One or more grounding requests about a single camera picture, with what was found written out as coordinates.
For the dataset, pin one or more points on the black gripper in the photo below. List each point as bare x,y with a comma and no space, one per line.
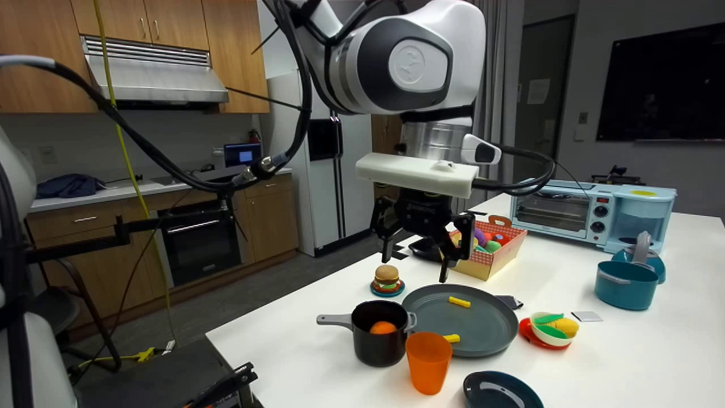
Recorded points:
421,216

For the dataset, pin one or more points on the orange plastic cup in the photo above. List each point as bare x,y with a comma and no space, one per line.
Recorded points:
429,365

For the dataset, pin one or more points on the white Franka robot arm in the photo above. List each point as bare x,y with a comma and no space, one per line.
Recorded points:
409,60

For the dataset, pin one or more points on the black grill tray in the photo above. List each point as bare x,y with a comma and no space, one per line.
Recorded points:
421,250

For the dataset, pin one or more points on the toy hamburger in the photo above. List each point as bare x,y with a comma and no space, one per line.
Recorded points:
385,277

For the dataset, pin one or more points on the purple toy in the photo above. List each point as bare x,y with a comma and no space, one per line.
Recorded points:
481,237

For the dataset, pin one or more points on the small teal saucer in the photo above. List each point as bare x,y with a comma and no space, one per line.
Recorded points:
399,288

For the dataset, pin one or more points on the green toy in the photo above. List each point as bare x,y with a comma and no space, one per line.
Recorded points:
493,246

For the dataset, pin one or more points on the white refrigerator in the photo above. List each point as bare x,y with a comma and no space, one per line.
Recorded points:
351,219

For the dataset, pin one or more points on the red tan cardboard basket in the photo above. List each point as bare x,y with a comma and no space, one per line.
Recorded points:
491,263

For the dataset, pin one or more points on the yellow toy fry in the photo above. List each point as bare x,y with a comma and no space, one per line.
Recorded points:
458,302
454,338

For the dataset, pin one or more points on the red toy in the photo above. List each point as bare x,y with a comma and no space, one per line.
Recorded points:
506,237

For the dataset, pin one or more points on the small orange ball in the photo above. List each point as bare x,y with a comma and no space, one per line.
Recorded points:
384,330

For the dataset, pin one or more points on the tall wooden cabinet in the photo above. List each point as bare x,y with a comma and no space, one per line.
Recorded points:
385,134

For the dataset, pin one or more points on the grey round frying pan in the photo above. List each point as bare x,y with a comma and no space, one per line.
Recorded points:
483,324

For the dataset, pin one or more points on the small red plate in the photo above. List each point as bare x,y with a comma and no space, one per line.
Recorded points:
526,333

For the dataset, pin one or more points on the wooden base cabinets white counter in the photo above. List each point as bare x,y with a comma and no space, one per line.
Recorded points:
268,222

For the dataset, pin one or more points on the dark grey door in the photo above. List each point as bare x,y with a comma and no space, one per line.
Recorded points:
546,137

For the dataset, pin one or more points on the green yellow toy vegetable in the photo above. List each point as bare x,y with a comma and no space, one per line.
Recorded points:
556,330

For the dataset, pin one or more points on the dark blue small pan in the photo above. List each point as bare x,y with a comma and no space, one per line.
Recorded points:
498,394

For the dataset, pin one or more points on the white paper sign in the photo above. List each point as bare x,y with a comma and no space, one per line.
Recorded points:
538,91

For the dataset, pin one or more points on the small white card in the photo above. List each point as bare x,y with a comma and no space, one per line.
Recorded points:
587,315

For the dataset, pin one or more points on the small laptop blue screen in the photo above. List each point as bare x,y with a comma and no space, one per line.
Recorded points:
242,156

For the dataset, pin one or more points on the small black device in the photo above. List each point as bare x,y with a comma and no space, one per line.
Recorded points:
614,176

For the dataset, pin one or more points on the light blue toaster oven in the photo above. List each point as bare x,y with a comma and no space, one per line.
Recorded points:
626,219

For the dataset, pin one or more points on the teal bowl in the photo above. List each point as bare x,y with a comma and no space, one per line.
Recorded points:
626,292

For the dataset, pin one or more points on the black built-in oven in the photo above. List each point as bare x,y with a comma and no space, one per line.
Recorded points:
201,246

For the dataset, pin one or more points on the silver range hood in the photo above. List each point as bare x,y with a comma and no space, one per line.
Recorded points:
165,83

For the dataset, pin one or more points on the black cart platform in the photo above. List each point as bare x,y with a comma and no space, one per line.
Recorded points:
151,382

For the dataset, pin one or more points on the blue cloth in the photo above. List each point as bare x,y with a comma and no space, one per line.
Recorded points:
70,186

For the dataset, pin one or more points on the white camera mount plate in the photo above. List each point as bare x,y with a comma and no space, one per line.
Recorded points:
416,174

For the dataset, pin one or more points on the white wall switch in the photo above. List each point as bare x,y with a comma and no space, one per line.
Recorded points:
581,128

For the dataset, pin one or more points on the black stereo camera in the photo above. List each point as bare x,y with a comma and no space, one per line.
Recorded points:
227,176

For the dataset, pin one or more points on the black wall screen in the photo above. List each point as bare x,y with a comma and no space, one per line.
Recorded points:
664,83

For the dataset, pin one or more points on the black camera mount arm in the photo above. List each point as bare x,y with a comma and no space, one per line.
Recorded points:
136,226

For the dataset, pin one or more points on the wooden wall cabinets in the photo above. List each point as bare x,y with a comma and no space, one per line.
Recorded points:
188,24

